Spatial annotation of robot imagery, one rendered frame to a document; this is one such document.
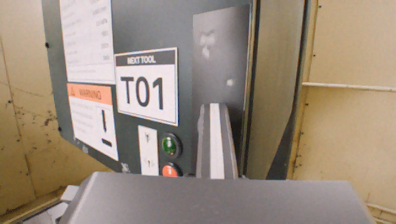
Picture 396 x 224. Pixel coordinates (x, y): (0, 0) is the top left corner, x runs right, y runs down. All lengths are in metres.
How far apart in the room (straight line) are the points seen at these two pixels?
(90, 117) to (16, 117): 1.10
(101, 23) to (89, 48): 0.05
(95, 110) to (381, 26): 1.22
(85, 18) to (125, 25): 0.10
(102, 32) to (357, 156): 1.26
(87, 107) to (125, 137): 0.10
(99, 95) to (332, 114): 1.12
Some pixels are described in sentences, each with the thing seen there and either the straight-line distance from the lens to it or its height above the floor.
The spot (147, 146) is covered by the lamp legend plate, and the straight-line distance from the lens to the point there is 0.20.
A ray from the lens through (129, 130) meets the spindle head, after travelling 0.22.
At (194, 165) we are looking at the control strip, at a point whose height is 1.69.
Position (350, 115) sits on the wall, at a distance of 1.19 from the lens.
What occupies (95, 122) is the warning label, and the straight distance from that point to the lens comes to 0.30.
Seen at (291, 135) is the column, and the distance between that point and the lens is 0.83.
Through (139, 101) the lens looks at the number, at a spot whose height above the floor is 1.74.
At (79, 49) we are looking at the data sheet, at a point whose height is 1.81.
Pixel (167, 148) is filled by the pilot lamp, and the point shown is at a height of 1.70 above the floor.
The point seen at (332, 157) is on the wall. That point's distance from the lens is 1.25.
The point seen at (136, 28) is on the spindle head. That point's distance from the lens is 0.19.
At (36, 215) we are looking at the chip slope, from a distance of 1.64.
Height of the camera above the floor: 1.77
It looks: 13 degrees down
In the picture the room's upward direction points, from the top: 1 degrees clockwise
